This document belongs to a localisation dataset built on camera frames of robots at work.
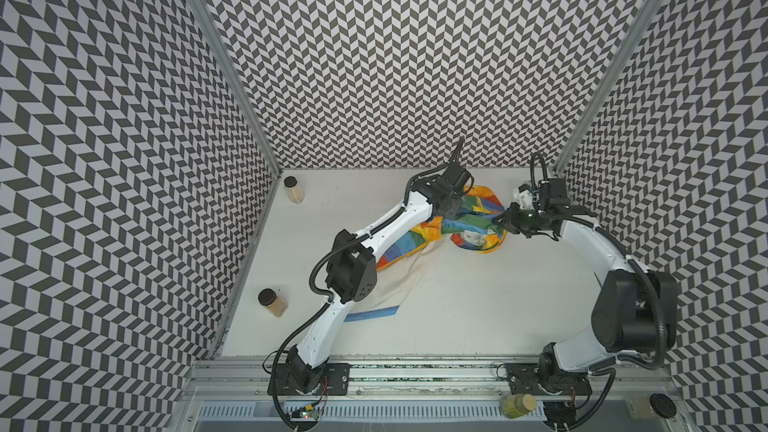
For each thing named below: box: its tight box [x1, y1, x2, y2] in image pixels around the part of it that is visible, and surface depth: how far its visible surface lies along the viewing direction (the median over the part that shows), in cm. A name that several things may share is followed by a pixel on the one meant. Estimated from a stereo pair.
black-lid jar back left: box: [284, 176, 305, 204], surface depth 107 cm
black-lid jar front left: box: [258, 287, 289, 318], surface depth 78 cm
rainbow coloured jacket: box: [344, 186, 509, 323], surface depth 91 cm
